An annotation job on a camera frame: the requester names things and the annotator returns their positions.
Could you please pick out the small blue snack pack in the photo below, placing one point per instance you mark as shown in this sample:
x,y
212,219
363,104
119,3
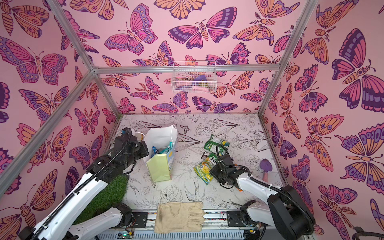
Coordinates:
x,y
154,151

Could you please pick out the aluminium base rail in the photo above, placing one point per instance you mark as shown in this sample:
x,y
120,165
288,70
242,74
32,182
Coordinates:
x,y
205,225

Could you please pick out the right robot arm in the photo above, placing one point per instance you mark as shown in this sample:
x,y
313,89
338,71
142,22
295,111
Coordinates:
x,y
285,210

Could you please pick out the teal candy bag back-side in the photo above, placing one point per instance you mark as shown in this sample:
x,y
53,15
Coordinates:
x,y
166,149

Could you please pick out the beige work glove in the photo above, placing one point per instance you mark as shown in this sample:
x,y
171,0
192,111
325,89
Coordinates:
x,y
177,217

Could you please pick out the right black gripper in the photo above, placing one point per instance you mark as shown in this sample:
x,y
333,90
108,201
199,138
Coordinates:
x,y
223,164

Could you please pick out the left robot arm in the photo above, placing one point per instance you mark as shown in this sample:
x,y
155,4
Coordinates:
x,y
60,223

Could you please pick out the green artificial grass mat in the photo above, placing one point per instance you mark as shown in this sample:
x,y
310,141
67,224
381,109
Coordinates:
x,y
109,197

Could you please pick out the white wire basket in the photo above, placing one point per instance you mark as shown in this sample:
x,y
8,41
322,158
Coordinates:
x,y
194,76

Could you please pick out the white paper bag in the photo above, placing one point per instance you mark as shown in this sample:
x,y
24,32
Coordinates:
x,y
160,166

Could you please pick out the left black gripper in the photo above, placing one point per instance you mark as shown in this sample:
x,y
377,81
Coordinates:
x,y
142,150

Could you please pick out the green spring tea bag back-side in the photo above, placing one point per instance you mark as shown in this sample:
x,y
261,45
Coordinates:
x,y
213,142

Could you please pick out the purple pink garden trowel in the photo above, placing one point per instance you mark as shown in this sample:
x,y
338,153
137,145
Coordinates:
x,y
267,167

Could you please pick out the yellow-green Fox's spring tea bag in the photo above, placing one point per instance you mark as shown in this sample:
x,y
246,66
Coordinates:
x,y
205,166

